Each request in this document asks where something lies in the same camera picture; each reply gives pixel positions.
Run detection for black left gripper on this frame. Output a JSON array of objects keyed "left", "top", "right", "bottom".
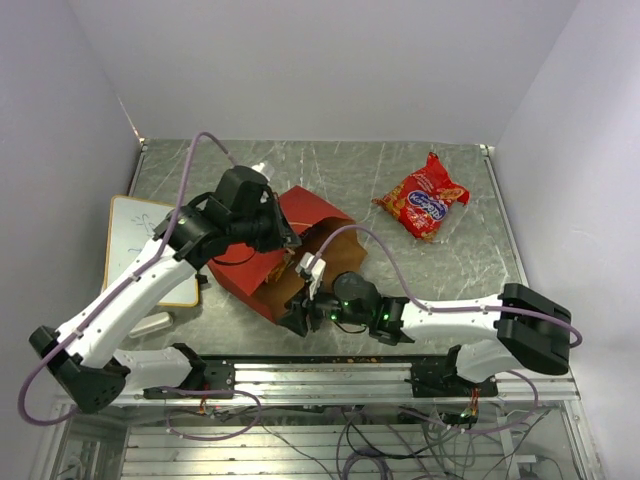
[{"left": 230, "top": 192, "right": 302, "bottom": 253}]

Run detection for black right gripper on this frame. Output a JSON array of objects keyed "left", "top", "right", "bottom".
[{"left": 275, "top": 275, "right": 371, "bottom": 335}]

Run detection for red paper bag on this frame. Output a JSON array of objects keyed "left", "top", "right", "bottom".
[{"left": 208, "top": 186, "right": 355, "bottom": 322}]

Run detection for red cookie snack packet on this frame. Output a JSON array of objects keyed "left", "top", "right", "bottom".
[{"left": 371, "top": 152, "right": 471, "bottom": 243}]

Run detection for yellow snack sachet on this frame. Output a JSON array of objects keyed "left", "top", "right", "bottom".
[{"left": 265, "top": 249, "right": 295, "bottom": 283}]

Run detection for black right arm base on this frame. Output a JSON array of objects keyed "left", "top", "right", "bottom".
[{"left": 404, "top": 358, "right": 498, "bottom": 398}]

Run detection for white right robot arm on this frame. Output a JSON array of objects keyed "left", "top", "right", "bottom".
[{"left": 276, "top": 272, "right": 575, "bottom": 396}]

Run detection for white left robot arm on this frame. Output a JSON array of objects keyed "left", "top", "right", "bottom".
[{"left": 29, "top": 162, "right": 301, "bottom": 414}]

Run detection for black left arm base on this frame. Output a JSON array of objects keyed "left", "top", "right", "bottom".
[{"left": 143, "top": 360, "right": 236, "bottom": 400}]

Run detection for silver whiteboard eraser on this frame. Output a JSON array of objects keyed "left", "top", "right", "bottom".
[{"left": 128, "top": 312, "right": 173, "bottom": 339}]

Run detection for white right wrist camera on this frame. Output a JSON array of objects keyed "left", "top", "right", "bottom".
[{"left": 295, "top": 252, "right": 326, "bottom": 300}]

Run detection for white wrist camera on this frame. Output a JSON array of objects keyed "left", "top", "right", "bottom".
[
  {"left": 295, "top": 252, "right": 326, "bottom": 300},
  {"left": 251, "top": 161, "right": 275, "bottom": 182}
]

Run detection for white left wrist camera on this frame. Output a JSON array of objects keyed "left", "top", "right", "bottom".
[{"left": 251, "top": 161, "right": 275, "bottom": 182}]

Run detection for aluminium front frame rail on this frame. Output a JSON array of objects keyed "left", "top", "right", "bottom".
[{"left": 54, "top": 360, "right": 581, "bottom": 407}]

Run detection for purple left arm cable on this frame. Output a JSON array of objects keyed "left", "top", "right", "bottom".
[{"left": 18, "top": 131, "right": 241, "bottom": 427}]

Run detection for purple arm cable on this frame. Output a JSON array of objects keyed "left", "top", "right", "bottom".
[
  {"left": 18, "top": 131, "right": 241, "bottom": 427},
  {"left": 314, "top": 224, "right": 584, "bottom": 435}
]

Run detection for small whiteboard yellow frame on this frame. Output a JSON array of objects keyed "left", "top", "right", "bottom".
[{"left": 102, "top": 195, "right": 174, "bottom": 290}]

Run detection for tangled cables under table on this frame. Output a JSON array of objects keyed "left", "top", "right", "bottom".
[{"left": 164, "top": 387, "right": 551, "bottom": 480}]

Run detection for aluminium table edge rail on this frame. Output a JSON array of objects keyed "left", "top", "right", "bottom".
[{"left": 479, "top": 144, "right": 529, "bottom": 287}]

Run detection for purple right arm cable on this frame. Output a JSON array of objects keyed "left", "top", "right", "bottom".
[{"left": 314, "top": 224, "right": 584, "bottom": 435}]

